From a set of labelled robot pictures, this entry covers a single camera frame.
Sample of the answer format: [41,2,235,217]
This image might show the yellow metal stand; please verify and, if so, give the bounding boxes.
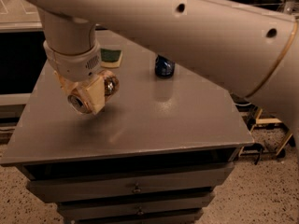
[238,106,294,165]

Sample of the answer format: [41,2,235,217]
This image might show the bottom grey drawer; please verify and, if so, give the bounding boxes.
[75,208,203,224]

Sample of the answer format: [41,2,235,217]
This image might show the top grey drawer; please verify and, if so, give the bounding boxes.
[27,162,234,203]

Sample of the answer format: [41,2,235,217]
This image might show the crushed orange soda can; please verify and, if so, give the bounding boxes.
[67,70,120,115]

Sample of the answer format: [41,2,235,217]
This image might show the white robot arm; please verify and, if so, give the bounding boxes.
[26,0,299,133]

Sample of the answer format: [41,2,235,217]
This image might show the green and yellow sponge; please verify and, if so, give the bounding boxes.
[101,49,122,68]

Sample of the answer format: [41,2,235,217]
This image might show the grey drawer cabinet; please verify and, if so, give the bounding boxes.
[0,30,254,224]

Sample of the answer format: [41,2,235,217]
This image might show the middle grey drawer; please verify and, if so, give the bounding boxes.
[58,191,214,220]

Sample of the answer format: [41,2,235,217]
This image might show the grey drawer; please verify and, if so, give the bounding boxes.
[75,208,203,224]
[27,162,234,203]
[58,191,214,220]

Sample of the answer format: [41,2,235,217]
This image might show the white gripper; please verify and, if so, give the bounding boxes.
[43,42,106,115]

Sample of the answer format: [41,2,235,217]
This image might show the blue soda can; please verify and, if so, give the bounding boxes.
[155,55,175,78]

